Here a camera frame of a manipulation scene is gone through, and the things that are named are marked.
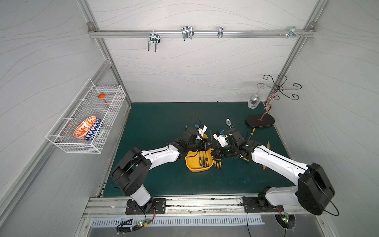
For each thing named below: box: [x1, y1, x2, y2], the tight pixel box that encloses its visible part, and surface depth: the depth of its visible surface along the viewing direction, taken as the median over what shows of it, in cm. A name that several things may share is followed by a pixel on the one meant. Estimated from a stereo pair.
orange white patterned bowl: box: [73, 116, 102, 141], surface depth 62 cm
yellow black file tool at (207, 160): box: [204, 139, 209, 168], surface depth 89 cm
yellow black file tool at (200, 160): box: [198, 150, 203, 167], surface depth 90 cm
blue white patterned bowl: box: [83, 116, 103, 141], surface depth 60 cm
